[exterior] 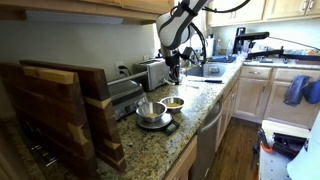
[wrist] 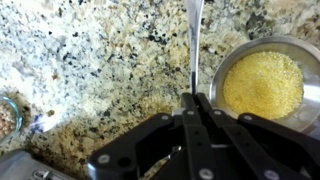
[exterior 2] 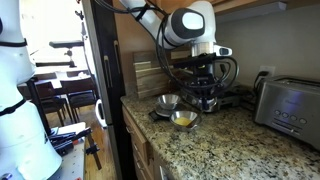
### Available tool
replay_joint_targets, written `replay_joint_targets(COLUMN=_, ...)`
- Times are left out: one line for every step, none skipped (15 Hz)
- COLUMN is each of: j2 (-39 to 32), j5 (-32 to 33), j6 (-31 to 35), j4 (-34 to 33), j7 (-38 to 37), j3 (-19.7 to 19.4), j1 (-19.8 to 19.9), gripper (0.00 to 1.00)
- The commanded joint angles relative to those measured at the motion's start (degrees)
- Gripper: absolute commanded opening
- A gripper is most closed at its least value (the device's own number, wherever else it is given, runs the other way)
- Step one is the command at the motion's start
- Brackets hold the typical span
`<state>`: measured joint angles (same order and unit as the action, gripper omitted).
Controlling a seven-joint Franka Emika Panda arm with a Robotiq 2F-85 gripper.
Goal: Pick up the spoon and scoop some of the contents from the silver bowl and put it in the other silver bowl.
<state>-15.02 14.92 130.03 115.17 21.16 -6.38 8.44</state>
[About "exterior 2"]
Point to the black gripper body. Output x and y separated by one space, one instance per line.
205 77

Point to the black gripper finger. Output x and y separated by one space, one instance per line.
210 98
200 100

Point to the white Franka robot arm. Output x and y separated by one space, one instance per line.
20 133

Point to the silver bowl with yellow contents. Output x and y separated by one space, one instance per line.
183 120

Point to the empty silver bowl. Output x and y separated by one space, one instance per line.
168 101

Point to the stainless steel panini grill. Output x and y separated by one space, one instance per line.
226 98

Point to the black steel kitchen scale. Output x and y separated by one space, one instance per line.
160 114

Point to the thick dark wooden cutting board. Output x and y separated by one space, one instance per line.
150 80

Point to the black power plug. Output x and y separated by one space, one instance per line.
261 77

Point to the light wood base cabinet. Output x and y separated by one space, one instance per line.
138 143

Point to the stainless steel toaster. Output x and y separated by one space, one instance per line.
290 110

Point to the black refrigerator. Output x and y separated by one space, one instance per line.
113 100

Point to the wooden upper cabinet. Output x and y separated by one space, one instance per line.
253 2

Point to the dark wooden dining chair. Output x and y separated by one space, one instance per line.
80 96
50 100

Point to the black tools on cart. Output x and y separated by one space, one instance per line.
66 140

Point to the white perforated robot cart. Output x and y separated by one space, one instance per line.
71 163

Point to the dining table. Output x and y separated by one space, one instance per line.
56 78

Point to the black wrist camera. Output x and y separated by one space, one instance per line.
195 61

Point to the white wall outlet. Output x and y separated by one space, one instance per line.
270 68

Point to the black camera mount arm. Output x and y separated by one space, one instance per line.
66 44

